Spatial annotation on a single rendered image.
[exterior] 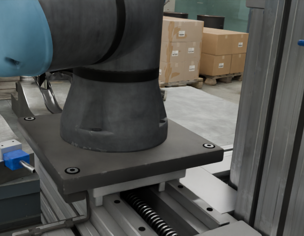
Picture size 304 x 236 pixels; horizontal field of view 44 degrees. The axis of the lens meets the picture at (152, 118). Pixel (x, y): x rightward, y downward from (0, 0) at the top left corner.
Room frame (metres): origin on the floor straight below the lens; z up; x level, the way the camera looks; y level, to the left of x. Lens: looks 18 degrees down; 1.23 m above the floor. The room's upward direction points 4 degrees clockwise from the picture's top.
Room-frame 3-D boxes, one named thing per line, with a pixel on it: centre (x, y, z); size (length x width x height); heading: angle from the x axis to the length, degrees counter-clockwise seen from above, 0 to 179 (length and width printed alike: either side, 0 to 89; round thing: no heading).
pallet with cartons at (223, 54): (6.21, -0.74, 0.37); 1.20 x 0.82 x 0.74; 43
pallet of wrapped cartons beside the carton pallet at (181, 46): (5.51, -0.01, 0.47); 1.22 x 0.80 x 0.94; 39
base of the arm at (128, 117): (0.51, 0.05, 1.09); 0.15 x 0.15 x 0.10
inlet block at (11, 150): (0.78, 0.29, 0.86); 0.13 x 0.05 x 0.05; 48
